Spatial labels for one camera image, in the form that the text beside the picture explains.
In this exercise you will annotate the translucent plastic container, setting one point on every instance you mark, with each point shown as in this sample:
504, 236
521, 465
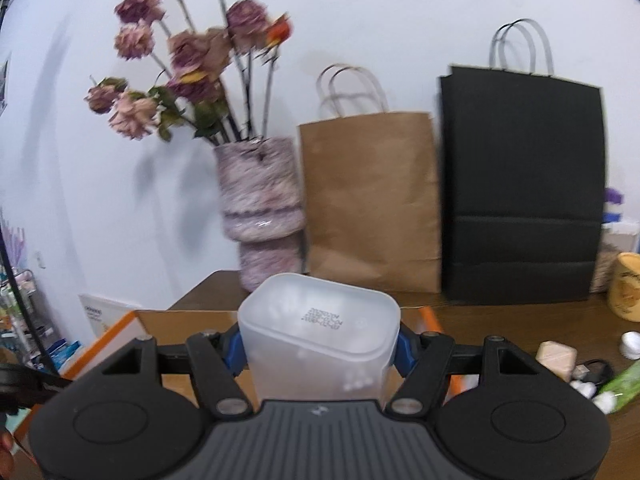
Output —
308, 339

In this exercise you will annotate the small white round tin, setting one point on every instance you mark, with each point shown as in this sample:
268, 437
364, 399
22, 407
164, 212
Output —
630, 345

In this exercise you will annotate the yellow ceramic mug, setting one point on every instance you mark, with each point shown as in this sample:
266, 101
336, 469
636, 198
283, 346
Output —
624, 290

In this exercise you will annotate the black paper bag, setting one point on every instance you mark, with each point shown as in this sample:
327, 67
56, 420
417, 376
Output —
523, 183

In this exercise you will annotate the green plastic bottle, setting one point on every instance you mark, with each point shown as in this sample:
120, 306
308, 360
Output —
625, 385

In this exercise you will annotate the white cotton ball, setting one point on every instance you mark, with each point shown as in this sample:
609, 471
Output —
606, 402
586, 389

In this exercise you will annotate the beige earbud case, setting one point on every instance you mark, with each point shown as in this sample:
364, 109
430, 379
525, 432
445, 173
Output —
560, 359

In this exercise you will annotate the purple felt vase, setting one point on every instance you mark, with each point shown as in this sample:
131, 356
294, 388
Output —
262, 207

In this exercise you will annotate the dried pink flower bouquet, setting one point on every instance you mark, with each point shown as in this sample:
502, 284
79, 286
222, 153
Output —
206, 76

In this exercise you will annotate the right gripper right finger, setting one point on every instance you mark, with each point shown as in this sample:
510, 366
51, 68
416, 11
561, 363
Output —
405, 352

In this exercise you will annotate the purple lidded container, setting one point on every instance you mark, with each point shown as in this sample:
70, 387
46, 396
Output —
618, 234

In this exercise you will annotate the black small device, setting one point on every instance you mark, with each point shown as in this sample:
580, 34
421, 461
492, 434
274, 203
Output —
597, 371

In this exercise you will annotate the orange cardboard box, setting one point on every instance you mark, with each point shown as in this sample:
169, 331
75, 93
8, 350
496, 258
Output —
173, 326

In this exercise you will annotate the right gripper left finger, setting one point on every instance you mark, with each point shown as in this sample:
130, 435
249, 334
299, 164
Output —
232, 350

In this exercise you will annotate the brown paper bag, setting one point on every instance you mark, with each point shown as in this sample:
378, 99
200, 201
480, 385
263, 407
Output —
371, 195

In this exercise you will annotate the cluttered storage rack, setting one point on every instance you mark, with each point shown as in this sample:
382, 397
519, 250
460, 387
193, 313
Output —
36, 310

